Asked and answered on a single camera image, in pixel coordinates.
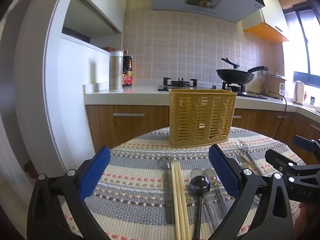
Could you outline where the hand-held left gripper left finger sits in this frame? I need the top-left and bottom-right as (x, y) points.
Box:
(27, 146), (111, 240)

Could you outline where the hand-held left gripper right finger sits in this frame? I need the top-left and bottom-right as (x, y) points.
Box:
(209, 144), (295, 240)

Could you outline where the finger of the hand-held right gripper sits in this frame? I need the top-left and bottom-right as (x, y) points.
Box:
(293, 135), (320, 155)
(265, 149), (320, 178)

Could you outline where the black spoon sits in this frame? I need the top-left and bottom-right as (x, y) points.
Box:
(189, 175), (211, 240)

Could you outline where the yellow plastic utensil basket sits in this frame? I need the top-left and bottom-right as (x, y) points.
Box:
(169, 88), (237, 148)

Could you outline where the striped woven table mat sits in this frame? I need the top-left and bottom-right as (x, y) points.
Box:
(62, 127), (307, 240)

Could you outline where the wooden base cabinet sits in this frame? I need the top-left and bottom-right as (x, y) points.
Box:
(86, 105), (320, 160)

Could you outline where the white electric kettle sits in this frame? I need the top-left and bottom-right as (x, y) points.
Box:
(293, 80), (305, 105)

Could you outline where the beige rice cooker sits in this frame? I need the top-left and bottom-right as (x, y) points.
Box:
(265, 73), (287, 97)

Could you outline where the black wok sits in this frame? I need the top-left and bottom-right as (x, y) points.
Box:
(216, 66), (269, 85)

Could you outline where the black gas stove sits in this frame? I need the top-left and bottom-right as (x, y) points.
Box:
(157, 77), (268, 100)

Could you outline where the steel thermos flask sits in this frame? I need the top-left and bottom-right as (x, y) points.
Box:
(109, 50), (124, 91)

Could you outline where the dark-framed window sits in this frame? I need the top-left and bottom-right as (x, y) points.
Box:
(282, 4), (320, 88)

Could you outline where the dark soy sauce bottle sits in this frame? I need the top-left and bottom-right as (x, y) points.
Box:
(122, 51), (134, 87)

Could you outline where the grey range hood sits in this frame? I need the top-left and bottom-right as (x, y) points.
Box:
(147, 0), (265, 23)

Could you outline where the steel spoon clear handle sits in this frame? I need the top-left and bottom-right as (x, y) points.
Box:
(204, 168), (232, 217)
(191, 169), (222, 232)
(234, 154), (258, 176)

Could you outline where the black power cable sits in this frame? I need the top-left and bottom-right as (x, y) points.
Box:
(274, 92), (288, 139)

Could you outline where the wok lid black handle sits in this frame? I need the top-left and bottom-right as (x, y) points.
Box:
(221, 57), (240, 70)

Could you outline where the orange wall cabinet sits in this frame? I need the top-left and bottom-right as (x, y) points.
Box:
(242, 5), (290, 43)

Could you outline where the dark bag white handle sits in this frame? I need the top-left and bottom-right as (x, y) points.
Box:
(62, 26), (91, 43)

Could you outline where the white wall cabinet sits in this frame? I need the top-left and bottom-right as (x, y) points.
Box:
(61, 0), (123, 53)

